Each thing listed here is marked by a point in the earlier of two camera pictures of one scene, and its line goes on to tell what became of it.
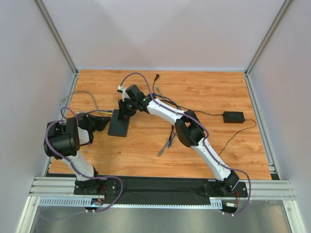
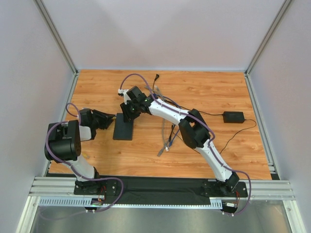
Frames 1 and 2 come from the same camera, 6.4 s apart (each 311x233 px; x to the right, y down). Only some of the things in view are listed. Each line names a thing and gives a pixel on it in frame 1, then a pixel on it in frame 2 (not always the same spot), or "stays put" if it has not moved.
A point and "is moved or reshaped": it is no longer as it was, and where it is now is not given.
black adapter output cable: (238, 132) stays put
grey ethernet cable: (80, 91) → (164, 138)
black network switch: (116, 127) is moved or reshaped
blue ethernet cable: (175, 133) stays put
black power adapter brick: (233, 117) stays put
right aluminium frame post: (267, 37) stays put
